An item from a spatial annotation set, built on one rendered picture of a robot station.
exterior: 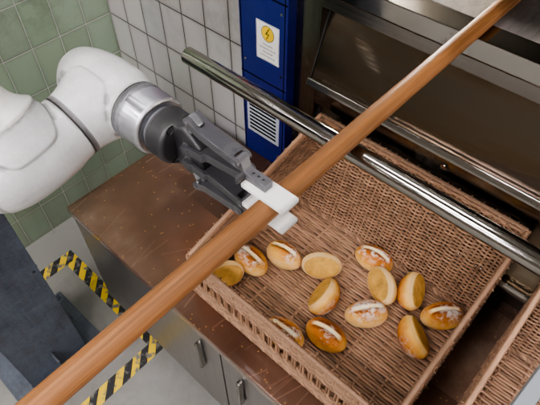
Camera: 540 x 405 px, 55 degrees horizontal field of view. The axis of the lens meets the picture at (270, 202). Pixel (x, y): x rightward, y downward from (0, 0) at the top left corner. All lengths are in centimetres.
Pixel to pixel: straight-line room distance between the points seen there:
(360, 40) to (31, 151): 73
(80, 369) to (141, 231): 91
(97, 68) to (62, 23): 110
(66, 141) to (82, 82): 9
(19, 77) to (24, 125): 114
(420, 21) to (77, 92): 63
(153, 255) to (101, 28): 91
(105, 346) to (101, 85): 38
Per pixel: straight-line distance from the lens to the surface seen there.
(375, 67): 117
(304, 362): 108
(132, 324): 55
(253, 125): 152
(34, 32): 185
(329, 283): 122
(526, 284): 128
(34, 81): 191
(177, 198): 148
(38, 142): 75
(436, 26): 105
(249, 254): 126
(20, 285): 155
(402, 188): 72
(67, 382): 55
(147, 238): 141
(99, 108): 77
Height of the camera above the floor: 169
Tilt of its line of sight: 50 degrees down
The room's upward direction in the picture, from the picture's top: straight up
